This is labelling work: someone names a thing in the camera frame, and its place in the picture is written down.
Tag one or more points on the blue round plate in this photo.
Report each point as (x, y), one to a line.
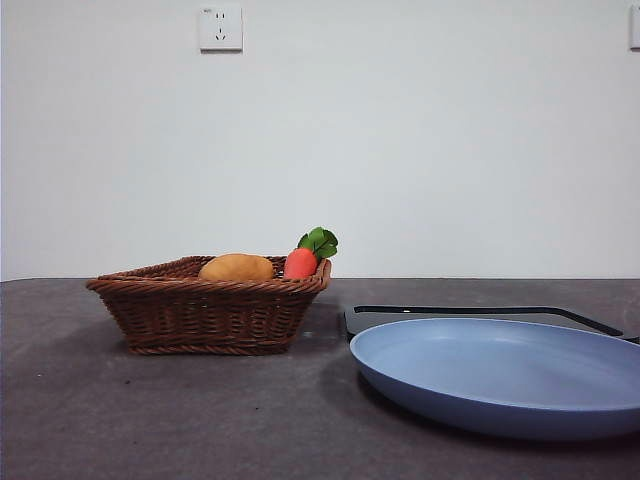
(480, 370)

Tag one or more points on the orange carrot with green leaves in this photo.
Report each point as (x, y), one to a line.
(301, 263)

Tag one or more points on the yellow-brown potato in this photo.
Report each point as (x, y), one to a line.
(237, 267)

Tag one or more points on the brown wicker basket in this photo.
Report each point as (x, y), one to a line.
(200, 315)

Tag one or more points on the white wall socket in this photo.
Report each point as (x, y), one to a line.
(221, 29)

